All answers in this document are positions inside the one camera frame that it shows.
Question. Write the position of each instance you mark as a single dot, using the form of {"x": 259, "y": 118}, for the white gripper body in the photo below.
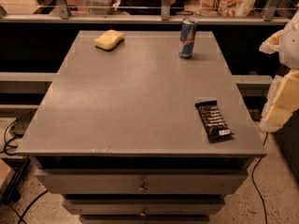
{"x": 290, "y": 48}

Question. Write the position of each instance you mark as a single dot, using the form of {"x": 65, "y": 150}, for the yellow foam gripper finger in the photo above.
{"x": 287, "y": 97}
{"x": 273, "y": 118}

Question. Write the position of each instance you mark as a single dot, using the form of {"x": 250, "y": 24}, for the blue silver redbull can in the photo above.
{"x": 187, "y": 37}

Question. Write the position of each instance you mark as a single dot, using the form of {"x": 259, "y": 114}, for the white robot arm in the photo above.
{"x": 289, "y": 55}

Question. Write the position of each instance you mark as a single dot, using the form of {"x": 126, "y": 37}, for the black snack bar wrapper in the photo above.
{"x": 214, "y": 123}

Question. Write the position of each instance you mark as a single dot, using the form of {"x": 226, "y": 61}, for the top drawer knob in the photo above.
{"x": 142, "y": 188}

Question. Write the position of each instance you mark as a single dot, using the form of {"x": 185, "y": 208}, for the drawer knob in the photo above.
{"x": 143, "y": 213}
{"x": 142, "y": 188}

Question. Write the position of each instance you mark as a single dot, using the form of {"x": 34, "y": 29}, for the grey drawer cabinet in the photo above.
{"x": 113, "y": 119}

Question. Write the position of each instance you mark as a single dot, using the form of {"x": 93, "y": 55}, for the yellow sponge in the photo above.
{"x": 109, "y": 40}

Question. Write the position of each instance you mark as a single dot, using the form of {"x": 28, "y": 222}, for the metal railing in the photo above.
{"x": 273, "y": 12}

